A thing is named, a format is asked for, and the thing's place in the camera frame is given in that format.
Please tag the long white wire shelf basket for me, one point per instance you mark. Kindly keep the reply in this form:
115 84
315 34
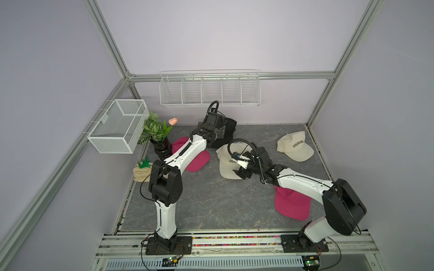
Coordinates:
201 87

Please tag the pink tulip flower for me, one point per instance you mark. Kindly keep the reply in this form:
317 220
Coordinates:
173 121

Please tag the black cap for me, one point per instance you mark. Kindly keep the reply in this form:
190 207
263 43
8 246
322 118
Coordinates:
228 136

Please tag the pink cap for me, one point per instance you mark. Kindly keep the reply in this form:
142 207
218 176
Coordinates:
198 162
292 204

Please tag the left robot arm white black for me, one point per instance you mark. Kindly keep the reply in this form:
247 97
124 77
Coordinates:
165 180

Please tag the white wire cube basket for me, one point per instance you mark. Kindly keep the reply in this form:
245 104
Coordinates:
119 128

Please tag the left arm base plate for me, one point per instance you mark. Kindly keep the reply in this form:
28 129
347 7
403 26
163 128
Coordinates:
174 246

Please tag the green circuit board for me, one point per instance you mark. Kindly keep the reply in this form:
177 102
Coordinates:
311 262
169 262

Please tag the green circuit board left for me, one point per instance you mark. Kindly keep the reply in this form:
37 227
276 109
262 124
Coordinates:
169 262

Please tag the green circuit board right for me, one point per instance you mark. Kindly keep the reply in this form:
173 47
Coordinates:
311 262

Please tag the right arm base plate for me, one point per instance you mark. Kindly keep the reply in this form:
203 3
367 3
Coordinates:
295 244

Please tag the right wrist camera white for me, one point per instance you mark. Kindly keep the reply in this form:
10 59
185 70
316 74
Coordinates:
241 160

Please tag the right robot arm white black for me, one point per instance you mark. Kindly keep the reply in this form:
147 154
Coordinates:
343 209

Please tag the small green toy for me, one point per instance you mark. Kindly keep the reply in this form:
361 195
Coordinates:
144 163

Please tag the cream cap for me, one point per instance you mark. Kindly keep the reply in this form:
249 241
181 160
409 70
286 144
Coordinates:
228 165
295 147

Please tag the green artificial plant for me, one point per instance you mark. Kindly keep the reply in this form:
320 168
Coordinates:
154 129

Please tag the white slotted cable duct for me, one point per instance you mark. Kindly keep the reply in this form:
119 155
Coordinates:
205 263

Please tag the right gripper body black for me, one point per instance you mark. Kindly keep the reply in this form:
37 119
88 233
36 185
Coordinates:
251 169

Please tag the black plant pot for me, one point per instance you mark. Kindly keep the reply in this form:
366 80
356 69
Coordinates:
163 149

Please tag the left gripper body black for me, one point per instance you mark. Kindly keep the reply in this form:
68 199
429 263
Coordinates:
220 132

